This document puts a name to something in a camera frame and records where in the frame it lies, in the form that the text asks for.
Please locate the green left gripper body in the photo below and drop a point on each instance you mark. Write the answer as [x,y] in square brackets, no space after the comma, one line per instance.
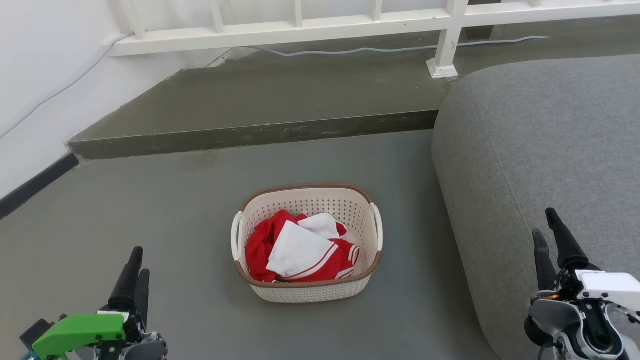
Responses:
[75,332]

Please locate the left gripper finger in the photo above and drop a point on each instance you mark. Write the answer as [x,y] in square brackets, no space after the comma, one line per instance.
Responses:
[143,295]
[125,290]

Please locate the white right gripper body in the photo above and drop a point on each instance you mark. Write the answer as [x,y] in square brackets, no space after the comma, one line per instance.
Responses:
[612,287]

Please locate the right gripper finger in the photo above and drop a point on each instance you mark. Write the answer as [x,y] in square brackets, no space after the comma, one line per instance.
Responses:
[567,247]
[543,265]

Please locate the cream perforated plastic laundry basket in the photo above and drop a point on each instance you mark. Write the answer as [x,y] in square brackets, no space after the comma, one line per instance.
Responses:
[310,292]

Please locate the grey fabric sofa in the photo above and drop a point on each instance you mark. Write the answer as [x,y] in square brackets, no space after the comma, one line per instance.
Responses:
[550,150]

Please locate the red garment with white stripes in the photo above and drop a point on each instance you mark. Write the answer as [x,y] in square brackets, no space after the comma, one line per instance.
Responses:
[260,250]

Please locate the black baseboard strip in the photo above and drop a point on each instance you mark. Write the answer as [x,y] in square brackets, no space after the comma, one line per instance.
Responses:
[35,185]

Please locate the white garment with red trim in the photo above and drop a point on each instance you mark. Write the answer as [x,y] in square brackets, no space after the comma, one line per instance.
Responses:
[297,250]

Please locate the white wooden railing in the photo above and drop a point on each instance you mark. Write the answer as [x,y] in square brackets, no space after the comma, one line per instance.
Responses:
[280,32]

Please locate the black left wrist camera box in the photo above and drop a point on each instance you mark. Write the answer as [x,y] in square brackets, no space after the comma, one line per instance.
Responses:
[35,332]

